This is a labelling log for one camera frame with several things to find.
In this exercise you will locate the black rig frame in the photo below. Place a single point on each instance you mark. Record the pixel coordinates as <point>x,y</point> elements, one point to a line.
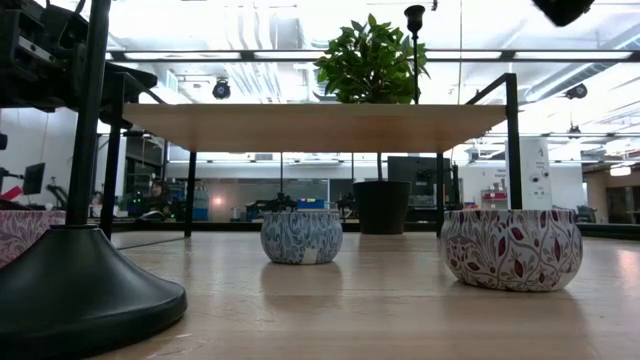
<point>507,55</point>

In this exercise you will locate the black computer monitor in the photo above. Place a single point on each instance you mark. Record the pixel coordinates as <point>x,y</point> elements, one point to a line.
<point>33,178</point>

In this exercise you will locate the maroon leaf pattern candle tin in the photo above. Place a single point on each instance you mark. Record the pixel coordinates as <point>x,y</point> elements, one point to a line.
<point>512,250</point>

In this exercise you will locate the red shelf unit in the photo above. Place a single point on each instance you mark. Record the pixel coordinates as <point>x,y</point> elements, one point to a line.
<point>494,196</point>

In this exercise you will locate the green plant in black pot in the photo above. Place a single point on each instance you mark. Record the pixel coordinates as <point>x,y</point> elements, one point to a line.
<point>381,207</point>

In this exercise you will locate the white round pillar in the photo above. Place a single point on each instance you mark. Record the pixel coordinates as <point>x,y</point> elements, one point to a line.
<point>537,172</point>

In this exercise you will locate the person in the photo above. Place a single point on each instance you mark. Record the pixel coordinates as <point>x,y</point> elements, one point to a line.
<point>159,195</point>

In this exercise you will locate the blue storage box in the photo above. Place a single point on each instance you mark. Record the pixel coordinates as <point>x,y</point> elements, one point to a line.
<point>310,203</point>

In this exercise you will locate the purple floral pattern candle tin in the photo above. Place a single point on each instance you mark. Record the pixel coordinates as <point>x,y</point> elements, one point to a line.
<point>25,235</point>

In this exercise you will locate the blue floral pattern candle tin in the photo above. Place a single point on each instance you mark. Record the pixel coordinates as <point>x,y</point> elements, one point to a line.
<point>301,237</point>

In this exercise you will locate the dark cabinet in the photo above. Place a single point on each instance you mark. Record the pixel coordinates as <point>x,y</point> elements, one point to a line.
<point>420,180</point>

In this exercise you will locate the black ceiling-mounted camera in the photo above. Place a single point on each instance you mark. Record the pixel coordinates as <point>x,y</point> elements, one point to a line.
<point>576,91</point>
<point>221,89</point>

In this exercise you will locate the lit wall lamp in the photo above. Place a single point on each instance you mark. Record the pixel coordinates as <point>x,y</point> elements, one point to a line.
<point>620,170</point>

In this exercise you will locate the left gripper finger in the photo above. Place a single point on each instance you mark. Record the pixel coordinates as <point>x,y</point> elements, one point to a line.
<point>127,85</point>

